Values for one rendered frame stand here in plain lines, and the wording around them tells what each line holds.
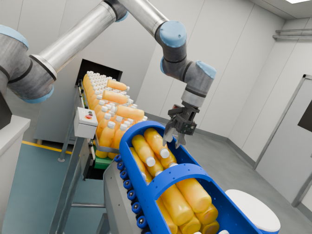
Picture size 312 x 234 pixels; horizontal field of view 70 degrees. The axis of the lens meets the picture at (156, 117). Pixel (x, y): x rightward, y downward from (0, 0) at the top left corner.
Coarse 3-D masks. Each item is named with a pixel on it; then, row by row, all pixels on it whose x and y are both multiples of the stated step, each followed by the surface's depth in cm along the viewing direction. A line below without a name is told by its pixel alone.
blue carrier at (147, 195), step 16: (144, 128) 116; (160, 128) 119; (128, 144) 116; (128, 160) 99; (176, 160) 115; (192, 160) 96; (160, 176) 78; (176, 176) 75; (192, 176) 76; (208, 176) 79; (144, 192) 80; (160, 192) 74; (208, 192) 90; (224, 192) 74; (144, 208) 78; (224, 208) 81; (160, 224) 67; (224, 224) 80; (240, 224) 73
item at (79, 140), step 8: (80, 144) 132; (72, 152) 134; (72, 160) 134; (72, 168) 136; (72, 176) 138; (64, 184) 138; (64, 192) 140; (64, 200) 143; (56, 208) 143; (56, 216) 145; (56, 224) 148; (48, 232) 151
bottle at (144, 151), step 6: (132, 138) 114; (138, 138) 112; (144, 138) 113; (132, 144) 113; (138, 144) 107; (144, 144) 106; (138, 150) 105; (144, 150) 102; (150, 150) 102; (138, 156) 105; (144, 156) 100; (150, 156) 100; (144, 162) 102
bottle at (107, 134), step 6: (108, 126) 126; (102, 132) 127; (108, 132) 125; (114, 132) 128; (102, 138) 126; (108, 138) 126; (102, 144) 127; (108, 144) 127; (96, 150) 130; (102, 156) 129
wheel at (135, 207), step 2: (136, 202) 92; (138, 202) 91; (134, 204) 92; (136, 204) 91; (138, 204) 91; (132, 206) 92; (134, 206) 91; (136, 206) 91; (138, 206) 90; (140, 206) 90; (132, 208) 91; (134, 208) 90; (136, 208) 90; (138, 208) 89; (140, 208) 89; (132, 210) 90; (134, 210) 89; (136, 210) 89; (138, 210) 89; (140, 210) 90; (134, 212) 89; (136, 212) 89; (138, 212) 89
